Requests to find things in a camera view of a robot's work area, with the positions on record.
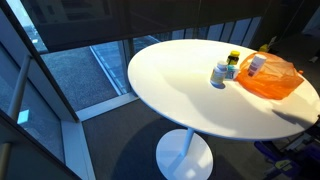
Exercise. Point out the black bottle with yellow cap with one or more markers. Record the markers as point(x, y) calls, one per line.
point(233, 57)

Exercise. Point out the white bottle with yellowish label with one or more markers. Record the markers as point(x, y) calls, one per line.
point(218, 73)

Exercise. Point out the blue capped bottle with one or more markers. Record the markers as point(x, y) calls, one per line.
point(231, 71)

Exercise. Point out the white bottle with purple label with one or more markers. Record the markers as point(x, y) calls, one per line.
point(256, 65)

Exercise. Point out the orange plastic bag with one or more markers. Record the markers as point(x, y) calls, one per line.
point(273, 80)

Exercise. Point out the dark roller blind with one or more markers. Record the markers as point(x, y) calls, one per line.
point(150, 18)

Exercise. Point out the small yellow object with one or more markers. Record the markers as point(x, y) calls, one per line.
point(263, 48)

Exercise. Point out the metal window handrail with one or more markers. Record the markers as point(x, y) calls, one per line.
point(18, 90)

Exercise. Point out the white table pedestal base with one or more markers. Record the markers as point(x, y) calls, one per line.
point(185, 156)

